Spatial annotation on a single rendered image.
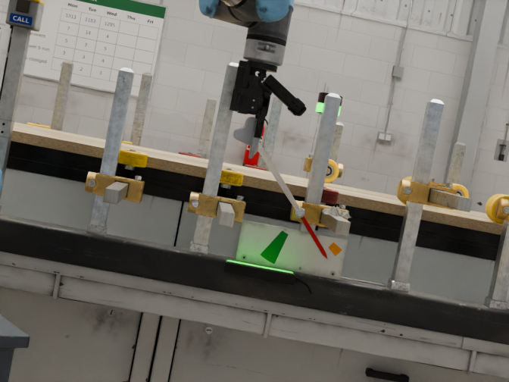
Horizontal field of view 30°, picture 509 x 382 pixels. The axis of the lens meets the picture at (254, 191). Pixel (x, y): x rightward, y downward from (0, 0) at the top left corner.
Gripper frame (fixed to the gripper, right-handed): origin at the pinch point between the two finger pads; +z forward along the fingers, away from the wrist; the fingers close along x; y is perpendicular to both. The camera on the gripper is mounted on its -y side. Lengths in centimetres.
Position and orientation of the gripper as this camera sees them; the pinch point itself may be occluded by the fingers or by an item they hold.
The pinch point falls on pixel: (254, 153)
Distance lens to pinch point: 213.7
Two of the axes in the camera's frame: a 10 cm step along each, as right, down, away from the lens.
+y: -9.8, -1.8, -0.9
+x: 0.8, 0.7, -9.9
